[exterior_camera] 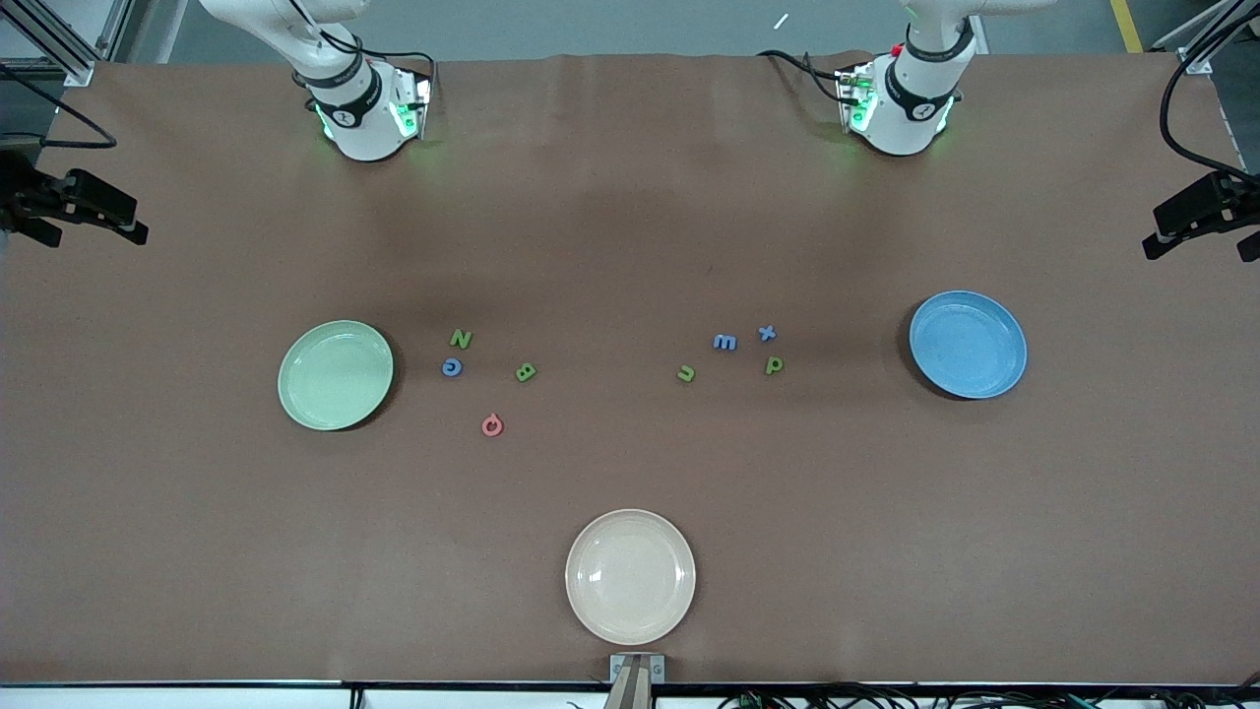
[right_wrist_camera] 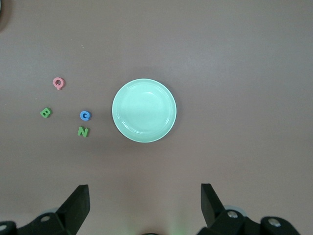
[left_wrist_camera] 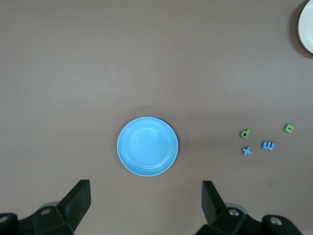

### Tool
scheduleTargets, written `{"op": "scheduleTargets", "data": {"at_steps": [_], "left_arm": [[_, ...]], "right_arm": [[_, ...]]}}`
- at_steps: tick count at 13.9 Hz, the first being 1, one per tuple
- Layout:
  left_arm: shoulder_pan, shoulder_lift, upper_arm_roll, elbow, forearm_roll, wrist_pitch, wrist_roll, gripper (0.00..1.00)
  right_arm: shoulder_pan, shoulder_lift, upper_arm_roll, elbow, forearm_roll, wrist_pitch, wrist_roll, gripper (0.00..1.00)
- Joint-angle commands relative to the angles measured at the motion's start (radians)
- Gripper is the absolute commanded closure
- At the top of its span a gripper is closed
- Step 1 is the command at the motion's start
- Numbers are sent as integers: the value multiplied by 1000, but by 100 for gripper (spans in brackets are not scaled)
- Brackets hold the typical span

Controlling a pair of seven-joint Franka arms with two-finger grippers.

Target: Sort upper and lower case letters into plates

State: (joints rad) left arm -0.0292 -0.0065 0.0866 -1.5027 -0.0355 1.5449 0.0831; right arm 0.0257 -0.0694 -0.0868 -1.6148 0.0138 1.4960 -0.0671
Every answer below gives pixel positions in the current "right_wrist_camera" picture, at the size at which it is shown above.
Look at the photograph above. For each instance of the light green plate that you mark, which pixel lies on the light green plate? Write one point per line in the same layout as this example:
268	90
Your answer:
144	110

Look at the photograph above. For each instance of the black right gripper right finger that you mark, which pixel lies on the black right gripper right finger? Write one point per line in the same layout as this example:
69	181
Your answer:
212	213

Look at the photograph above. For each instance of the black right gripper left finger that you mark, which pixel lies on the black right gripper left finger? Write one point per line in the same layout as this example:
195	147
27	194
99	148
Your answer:
71	213

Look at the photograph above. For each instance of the brown table mat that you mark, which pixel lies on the brown table mat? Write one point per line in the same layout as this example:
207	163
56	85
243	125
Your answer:
220	49

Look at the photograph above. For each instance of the pink letter Q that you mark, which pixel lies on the pink letter Q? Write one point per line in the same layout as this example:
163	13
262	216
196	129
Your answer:
54	82

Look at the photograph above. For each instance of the blue letter G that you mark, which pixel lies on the blue letter G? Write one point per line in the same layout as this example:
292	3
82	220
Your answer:
81	115

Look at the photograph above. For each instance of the green letter N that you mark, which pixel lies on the green letter N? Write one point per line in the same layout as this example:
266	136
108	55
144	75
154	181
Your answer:
83	132

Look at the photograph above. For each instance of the green letter B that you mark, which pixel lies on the green letter B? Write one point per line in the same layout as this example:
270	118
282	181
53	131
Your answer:
45	112

